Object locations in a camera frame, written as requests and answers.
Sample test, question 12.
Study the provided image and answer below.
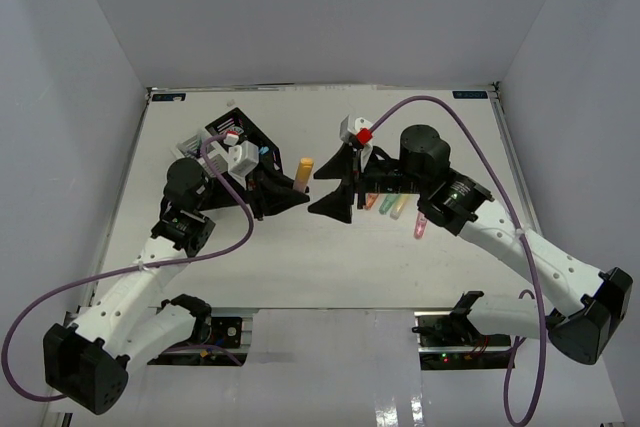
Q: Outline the pale yellow highlighter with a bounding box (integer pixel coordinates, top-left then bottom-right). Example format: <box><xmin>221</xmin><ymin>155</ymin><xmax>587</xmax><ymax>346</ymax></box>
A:
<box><xmin>390</xmin><ymin>194</ymin><xmax>410</xmax><ymax>220</ymax></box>

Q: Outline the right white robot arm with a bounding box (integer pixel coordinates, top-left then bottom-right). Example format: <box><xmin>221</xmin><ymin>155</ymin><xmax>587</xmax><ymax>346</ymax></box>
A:
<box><xmin>308</xmin><ymin>125</ymin><xmax>633</xmax><ymax>365</ymax></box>

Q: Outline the black mesh pen holder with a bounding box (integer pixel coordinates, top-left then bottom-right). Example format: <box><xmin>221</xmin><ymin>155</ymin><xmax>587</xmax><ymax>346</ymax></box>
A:
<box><xmin>205</xmin><ymin>107</ymin><xmax>283</xmax><ymax>172</ymax></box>

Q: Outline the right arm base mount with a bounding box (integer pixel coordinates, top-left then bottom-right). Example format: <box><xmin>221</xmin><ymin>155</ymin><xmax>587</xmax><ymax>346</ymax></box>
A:
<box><xmin>412</xmin><ymin>312</ymin><xmax>513</xmax><ymax>371</ymax></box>

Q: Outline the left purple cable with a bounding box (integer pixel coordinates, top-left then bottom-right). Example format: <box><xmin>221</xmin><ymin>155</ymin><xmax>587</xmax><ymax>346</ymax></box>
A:
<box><xmin>1</xmin><ymin>132</ymin><xmax>254</xmax><ymax>401</ymax></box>

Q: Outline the pink orange-tip highlighter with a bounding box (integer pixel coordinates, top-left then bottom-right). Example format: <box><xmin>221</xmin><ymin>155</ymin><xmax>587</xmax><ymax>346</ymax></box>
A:
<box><xmin>293</xmin><ymin>157</ymin><xmax>314</xmax><ymax>193</ymax></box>

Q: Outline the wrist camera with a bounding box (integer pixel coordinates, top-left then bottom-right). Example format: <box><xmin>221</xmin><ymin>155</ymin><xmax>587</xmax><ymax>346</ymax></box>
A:
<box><xmin>339</xmin><ymin>115</ymin><xmax>373</xmax><ymax>148</ymax></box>
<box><xmin>223</xmin><ymin>131</ymin><xmax>259</xmax><ymax>183</ymax></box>

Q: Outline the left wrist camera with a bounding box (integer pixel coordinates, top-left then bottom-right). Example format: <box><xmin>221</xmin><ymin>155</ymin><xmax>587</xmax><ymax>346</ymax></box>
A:
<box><xmin>223</xmin><ymin>131</ymin><xmax>259</xmax><ymax>183</ymax></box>

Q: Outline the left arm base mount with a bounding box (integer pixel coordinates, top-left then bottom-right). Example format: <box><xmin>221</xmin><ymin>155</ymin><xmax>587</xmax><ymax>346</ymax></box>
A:
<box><xmin>149</xmin><ymin>316</ymin><xmax>250</xmax><ymax>367</ymax></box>

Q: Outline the green highlighter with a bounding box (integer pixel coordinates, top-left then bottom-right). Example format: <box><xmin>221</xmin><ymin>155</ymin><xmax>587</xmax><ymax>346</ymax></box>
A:
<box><xmin>379</xmin><ymin>194</ymin><xmax>399</xmax><ymax>215</ymax></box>

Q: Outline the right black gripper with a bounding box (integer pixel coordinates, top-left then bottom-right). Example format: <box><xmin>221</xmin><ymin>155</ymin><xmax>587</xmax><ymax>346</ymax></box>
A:
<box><xmin>307</xmin><ymin>143</ymin><xmax>426</xmax><ymax>224</ymax></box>

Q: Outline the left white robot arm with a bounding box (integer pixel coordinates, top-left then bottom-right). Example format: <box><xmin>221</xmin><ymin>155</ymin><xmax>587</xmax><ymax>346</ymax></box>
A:
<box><xmin>43</xmin><ymin>158</ymin><xmax>242</xmax><ymax>415</ymax></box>

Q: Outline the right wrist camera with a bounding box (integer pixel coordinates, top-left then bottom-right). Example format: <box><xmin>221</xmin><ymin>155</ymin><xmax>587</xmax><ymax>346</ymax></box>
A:
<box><xmin>339</xmin><ymin>115</ymin><xmax>373</xmax><ymax>148</ymax></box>

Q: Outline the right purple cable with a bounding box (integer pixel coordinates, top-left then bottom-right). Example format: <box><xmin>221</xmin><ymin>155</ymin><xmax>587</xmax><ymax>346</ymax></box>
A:
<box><xmin>369</xmin><ymin>95</ymin><xmax>549</xmax><ymax>426</ymax></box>

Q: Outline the orange highlighter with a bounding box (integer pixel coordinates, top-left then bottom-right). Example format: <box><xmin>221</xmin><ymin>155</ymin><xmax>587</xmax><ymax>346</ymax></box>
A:
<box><xmin>364</xmin><ymin>193</ymin><xmax>379</xmax><ymax>210</ymax></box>

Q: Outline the purple cable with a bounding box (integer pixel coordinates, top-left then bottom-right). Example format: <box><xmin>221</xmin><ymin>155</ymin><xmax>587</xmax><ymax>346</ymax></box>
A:
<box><xmin>1</xmin><ymin>132</ymin><xmax>254</xmax><ymax>401</ymax></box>
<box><xmin>369</xmin><ymin>95</ymin><xmax>549</xmax><ymax>426</ymax></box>

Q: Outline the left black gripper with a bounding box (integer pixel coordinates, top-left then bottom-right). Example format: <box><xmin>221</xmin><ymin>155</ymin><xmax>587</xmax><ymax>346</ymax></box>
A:
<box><xmin>196</xmin><ymin>153</ymin><xmax>310</xmax><ymax>221</ymax></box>

